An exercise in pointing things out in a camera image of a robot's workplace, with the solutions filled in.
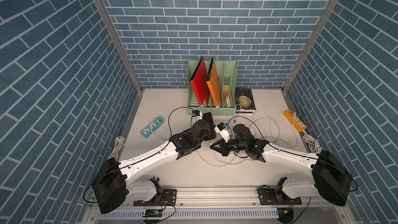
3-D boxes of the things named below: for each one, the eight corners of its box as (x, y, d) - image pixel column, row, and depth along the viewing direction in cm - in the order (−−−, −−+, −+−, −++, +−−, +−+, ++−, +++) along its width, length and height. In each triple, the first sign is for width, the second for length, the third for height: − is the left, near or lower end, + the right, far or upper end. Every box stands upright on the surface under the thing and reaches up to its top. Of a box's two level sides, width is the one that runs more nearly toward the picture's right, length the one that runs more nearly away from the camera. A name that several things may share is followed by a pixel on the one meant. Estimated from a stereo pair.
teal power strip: (140, 134, 97) (139, 132, 94) (160, 117, 105) (159, 115, 103) (145, 138, 95) (143, 136, 93) (165, 121, 103) (164, 118, 101)
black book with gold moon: (235, 113, 107) (236, 111, 105) (232, 89, 122) (232, 87, 120) (256, 113, 107) (257, 111, 106) (250, 89, 122) (250, 87, 121)
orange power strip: (297, 133, 98) (300, 130, 95) (280, 114, 107) (282, 111, 104) (305, 129, 100) (308, 126, 97) (288, 111, 109) (290, 108, 106)
